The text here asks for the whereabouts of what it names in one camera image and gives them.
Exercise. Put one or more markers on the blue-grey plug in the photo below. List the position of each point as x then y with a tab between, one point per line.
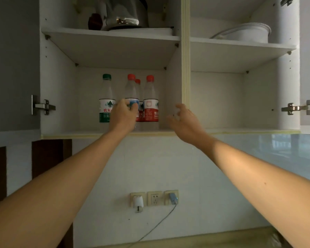
173	198

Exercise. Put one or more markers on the beige table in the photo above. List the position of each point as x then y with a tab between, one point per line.
196	240

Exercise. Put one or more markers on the white plastic basin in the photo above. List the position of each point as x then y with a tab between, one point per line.
248	33

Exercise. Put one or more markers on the person's left forearm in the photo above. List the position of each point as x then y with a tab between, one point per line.
54	191

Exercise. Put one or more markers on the person's right hand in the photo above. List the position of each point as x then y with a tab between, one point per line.
189	129

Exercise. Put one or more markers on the person's right forearm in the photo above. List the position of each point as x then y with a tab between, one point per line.
261	178

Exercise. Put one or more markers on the dark brown bowl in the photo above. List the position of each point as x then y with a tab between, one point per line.
94	21

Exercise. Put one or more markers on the red-cap water bottle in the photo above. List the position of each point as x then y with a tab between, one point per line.
131	87
151	105
138	81

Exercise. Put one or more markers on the white charger plug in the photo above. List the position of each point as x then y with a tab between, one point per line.
138	202

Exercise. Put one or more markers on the beige wall outlet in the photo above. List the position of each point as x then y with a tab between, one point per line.
155	199
132	197
167	201

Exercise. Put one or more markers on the person's left hand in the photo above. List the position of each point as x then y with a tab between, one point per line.
122	118

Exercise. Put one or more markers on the white wall cabinet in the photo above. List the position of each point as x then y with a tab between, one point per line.
211	100

